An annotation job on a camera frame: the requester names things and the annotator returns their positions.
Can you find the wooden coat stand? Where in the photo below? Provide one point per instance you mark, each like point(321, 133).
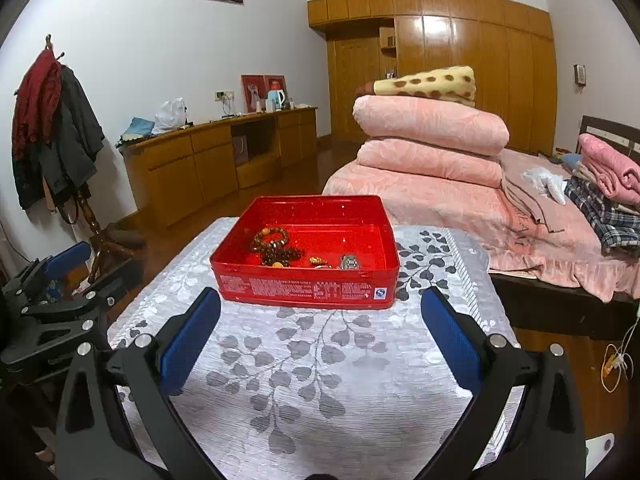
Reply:
point(107, 247)

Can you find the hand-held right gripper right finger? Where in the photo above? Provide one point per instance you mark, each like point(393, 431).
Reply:
point(450, 340)

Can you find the wooden sideboard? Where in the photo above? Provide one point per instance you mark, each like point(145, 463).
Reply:
point(175, 175)

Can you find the red photo frame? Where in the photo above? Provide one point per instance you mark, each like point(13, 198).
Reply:
point(276, 82)
point(252, 92)

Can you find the yellow brown-spotted blanket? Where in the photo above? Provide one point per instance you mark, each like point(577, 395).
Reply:
point(430, 85)

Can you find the silver wristwatch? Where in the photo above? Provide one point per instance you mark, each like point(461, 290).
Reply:
point(350, 262)

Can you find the paper gift bag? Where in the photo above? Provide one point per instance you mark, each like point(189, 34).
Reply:
point(241, 150)

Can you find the grey leaf pattern bedspread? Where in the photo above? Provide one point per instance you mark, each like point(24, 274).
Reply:
point(300, 385)

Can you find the large folded pink quilt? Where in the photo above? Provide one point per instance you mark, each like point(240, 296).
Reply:
point(430, 122)

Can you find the pink folded garment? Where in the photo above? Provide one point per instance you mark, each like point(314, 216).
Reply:
point(610, 165)

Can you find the red tin box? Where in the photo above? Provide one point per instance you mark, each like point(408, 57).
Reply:
point(305, 290)

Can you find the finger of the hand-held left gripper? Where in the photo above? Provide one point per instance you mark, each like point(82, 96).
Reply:
point(67, 256)
point(117, 277)

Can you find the dark wooden bed frame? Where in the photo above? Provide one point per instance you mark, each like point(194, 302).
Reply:
point(560, 310)

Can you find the plaid folded clothes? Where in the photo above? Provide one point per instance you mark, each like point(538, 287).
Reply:
point(605, 220)

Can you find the wall switch box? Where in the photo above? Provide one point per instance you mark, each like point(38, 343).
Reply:
point(580, 74)

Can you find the dark grey hanging coat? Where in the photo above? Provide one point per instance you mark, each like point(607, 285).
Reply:
point(70, 150)

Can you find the white plastic bag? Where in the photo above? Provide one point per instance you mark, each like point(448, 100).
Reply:
point(169, 115)

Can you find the white crumpled cloth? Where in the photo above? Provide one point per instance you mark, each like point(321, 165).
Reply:
point(547, 185)

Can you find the blue pillow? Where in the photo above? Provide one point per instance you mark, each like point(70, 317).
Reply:
point(571, 160)

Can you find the wooden wardrobe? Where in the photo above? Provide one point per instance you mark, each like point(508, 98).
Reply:
point(450, 50)

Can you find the wall socket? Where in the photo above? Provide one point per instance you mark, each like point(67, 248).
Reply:
point(225, 96)

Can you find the light blue kettle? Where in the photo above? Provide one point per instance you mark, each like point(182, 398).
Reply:
point(276, 100)

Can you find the dark red hanging garment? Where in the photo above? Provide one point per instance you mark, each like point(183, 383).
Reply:
point(37, 100)

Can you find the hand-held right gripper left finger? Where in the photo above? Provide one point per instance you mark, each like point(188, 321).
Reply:
point(192, 340)

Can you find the blue cloth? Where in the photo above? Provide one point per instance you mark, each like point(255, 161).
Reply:
point(137, 126)

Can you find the dark wooden headboard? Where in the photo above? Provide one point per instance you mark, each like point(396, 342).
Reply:
point(610, 130)

